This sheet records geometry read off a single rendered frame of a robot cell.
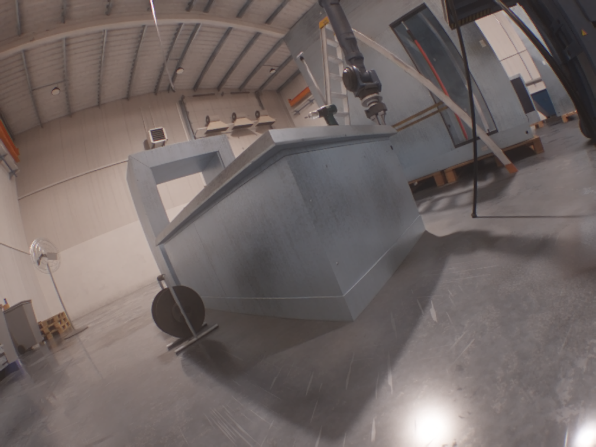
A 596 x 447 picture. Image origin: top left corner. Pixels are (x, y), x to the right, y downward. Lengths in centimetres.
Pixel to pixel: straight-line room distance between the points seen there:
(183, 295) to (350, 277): 85
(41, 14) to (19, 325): 765
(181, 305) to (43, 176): 1067
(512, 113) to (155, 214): 382
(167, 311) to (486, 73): 348
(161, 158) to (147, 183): 32
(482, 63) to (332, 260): 287
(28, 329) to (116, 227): 572
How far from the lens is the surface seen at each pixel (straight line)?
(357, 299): 88
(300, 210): 79
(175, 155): 284
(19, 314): 654
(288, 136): 77
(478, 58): 328
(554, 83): 696
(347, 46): 182
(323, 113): 146
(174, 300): 135
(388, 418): 53
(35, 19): 912
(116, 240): 1040
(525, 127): 320
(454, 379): 56
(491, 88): 321
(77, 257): 1050
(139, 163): 274
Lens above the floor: 41
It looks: 3 degrees down
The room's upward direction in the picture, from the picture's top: 23 degrees counter-clockwise
